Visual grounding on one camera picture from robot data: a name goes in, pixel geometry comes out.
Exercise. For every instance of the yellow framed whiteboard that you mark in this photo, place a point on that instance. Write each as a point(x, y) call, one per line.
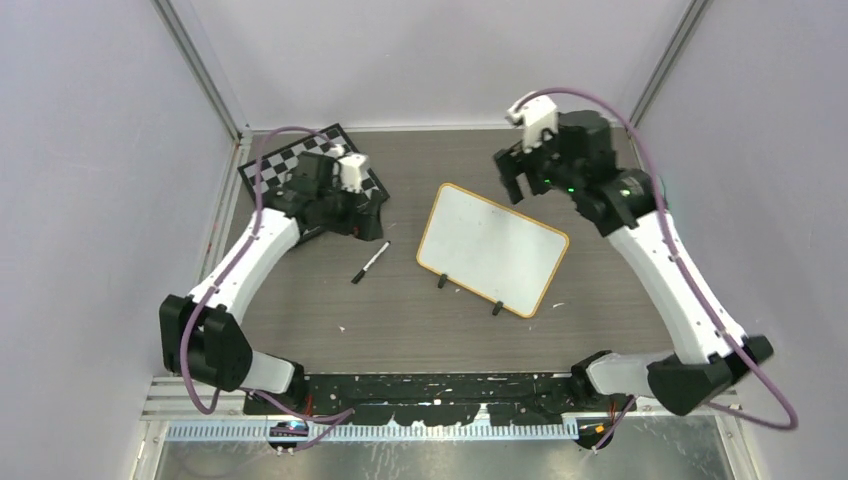
point(490, 250)

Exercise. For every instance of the white whiteboard marker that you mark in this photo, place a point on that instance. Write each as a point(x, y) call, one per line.
point(370, 262)

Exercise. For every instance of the black white checkerboard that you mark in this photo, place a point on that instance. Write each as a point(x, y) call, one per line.
point(276, 164)

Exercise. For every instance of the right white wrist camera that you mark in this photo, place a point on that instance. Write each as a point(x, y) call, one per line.
point(537, 117)

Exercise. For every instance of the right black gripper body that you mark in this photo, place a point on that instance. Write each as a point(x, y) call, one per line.
point(541, 166)

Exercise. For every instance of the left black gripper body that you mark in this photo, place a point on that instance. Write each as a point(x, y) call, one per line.
point(339, 213)

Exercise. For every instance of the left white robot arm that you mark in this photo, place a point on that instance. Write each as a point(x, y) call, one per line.
point(201, 331)

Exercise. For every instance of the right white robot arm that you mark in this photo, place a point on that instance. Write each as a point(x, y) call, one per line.
point(577, 156)

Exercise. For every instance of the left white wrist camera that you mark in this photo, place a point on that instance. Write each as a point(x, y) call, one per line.
point(353, 171)

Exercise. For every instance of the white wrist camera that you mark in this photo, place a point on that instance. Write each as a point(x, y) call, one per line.
point(353, 171)
point(537, 117)

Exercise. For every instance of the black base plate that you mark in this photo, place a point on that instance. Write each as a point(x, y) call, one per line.
point(509, 399)

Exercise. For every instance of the aluminium frame rail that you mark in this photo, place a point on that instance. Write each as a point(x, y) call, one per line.
point(243, 417)

